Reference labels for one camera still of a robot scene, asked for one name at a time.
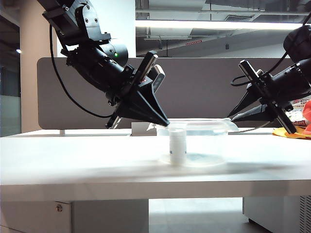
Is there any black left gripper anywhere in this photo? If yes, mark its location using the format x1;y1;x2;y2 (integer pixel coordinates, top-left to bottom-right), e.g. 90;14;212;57
105;50;170;129

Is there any printed plastic snack bag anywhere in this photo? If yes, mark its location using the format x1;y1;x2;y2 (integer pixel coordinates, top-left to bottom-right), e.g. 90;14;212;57
284;98;311;127

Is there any grey power cable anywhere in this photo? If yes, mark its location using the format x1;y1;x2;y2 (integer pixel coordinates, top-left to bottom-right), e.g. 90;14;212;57
228;120;280;134

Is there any clear plastic snap lid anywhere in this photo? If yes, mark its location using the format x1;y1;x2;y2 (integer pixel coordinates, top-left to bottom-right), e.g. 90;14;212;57
145;117;240;134

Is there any white drawer cabinet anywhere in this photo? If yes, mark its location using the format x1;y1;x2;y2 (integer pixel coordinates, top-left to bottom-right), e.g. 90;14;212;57
0;199;149;233

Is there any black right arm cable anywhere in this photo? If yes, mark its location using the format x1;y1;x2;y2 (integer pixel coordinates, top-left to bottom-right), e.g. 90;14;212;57
230;11;311;87

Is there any red cloth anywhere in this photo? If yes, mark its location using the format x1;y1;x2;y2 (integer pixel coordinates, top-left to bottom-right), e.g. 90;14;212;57
301;100;311;135

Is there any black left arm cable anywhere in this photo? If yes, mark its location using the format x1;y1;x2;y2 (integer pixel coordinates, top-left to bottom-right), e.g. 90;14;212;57
49;23;113;119

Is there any long white ceiling light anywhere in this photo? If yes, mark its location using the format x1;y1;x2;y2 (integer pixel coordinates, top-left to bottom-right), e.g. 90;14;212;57
135;20;300;32

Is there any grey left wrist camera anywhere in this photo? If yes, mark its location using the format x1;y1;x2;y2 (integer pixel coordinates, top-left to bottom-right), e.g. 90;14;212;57
149;65;166;94

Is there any round clear plastic box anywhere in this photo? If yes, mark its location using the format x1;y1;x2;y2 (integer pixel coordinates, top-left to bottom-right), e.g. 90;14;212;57
156;127;226;168

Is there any yellow orange cloth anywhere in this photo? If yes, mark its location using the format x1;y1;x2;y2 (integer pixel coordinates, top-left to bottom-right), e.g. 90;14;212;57
272;126;311;141

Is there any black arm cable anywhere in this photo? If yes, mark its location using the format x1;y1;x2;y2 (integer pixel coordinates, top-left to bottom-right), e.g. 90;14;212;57
230;11;311;87
49;23;113;119

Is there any white vented cabinet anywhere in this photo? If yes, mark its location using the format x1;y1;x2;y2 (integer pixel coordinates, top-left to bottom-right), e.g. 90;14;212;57
242;195;311;233

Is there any small white medicine bottle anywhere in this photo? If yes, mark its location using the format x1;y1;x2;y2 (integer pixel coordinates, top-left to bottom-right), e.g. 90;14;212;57
169;128;188;166

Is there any grey fabric desk divider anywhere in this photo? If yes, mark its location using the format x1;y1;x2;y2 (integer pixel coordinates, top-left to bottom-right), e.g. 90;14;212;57
36;57;303;131

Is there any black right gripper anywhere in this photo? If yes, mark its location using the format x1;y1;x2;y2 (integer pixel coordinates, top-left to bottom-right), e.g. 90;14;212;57
228;60;310;134

